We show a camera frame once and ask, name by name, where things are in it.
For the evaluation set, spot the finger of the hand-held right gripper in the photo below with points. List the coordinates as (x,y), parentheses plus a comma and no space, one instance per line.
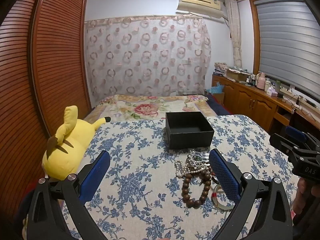
(296,133)
(280,141)

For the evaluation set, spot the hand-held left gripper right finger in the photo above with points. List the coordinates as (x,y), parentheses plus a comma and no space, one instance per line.
(225,180)

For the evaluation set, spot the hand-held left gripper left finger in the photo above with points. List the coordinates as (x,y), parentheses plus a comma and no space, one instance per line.
(96,175)

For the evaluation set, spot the pale green jade bangle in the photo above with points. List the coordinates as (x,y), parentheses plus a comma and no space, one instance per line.
(218,205)

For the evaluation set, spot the black box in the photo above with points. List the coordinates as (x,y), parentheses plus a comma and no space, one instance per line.
(190,140)

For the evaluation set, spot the person's right hand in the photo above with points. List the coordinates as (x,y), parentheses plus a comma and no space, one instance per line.
(303,195)

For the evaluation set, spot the blue floral tablecloth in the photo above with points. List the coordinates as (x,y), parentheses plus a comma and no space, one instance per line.
(140,180)

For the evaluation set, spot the white power strip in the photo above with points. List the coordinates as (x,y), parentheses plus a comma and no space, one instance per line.
(286,89)

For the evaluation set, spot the yellow plush toy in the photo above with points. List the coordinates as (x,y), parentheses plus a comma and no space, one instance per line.
(72,135)

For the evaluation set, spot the tissue box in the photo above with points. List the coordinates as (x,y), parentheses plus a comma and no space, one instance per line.
(272,91)

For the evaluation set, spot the wooden cabinet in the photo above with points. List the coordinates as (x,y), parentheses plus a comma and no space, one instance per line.
(250,102)

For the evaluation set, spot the pink kettle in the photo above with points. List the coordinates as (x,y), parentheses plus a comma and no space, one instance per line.
(261,81)

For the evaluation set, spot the dark blue blanket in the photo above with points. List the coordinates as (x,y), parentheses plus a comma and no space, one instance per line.
(217,105)

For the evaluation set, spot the floral bedspread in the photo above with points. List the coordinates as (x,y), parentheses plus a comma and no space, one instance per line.
(140,107)

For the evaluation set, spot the blue gift bag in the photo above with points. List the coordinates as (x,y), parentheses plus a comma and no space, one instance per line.
(215,90)

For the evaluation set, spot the stack of patterned boxes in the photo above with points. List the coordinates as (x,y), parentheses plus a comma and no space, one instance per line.
(230,71)

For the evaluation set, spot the grey window blind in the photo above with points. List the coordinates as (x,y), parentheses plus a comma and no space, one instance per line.
(290,42)

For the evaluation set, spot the brown louvered wardrobe door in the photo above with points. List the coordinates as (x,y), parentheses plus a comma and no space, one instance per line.
(60,55)
(15,105)

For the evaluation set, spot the cream patterned window curtain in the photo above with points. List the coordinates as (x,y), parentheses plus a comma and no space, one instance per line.
(235,35)

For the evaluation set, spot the sheer curtain with circle print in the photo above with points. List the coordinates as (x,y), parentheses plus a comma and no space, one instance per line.
(150,55)

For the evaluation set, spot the cream wall air conditioner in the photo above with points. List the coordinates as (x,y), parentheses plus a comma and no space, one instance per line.
(197,3)

